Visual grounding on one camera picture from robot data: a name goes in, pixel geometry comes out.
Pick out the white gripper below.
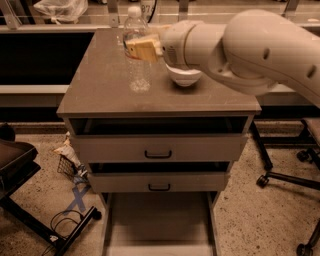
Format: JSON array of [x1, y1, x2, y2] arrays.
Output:
[[126, 20, 208, 71]]

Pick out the clear plastic water bottle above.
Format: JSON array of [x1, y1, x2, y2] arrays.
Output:
[[123, 6, 151, 93]]

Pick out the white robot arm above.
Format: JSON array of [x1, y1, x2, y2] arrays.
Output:
[[126, 9, 320, 107]]

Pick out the top grey drawer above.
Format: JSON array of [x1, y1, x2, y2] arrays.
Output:
[[72, 117, 247, 163]]

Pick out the grey drawer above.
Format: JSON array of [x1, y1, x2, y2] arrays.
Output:
[[72, 117, 247, 163], [88, 162, 230, 193], [102, 192, 220, 256]]

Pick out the grey drawer cabinet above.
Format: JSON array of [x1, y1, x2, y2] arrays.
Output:
[[58, 29, 260, 249]]

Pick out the middle grey drawer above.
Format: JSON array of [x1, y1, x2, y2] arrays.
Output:
[[88, 162, 230, 193]]

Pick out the bottom grey drawer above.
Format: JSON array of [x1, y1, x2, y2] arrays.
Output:
[[102, 192, 220, 256]]

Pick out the white ceramic bowl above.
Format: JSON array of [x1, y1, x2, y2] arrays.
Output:
[[166, 65, 202, 87]]

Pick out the clear plastic bag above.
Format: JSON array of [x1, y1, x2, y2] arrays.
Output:
[[33, 0, 88, 24]]

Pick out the crumpled paper bag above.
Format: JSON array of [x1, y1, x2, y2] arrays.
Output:
[[54, 132, 87, 176]]

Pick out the black chair on left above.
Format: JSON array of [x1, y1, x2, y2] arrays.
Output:
[[0, 123, 103, 256]]

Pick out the black office chair right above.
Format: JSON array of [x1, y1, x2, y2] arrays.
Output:
[[250, 117, 320, 256]]

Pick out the black wire basket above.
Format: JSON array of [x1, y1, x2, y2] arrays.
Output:
[[57, 156, 77, 181]]

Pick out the black floor cable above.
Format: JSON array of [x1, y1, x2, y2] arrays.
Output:
[[41, 209, 86, 256]]

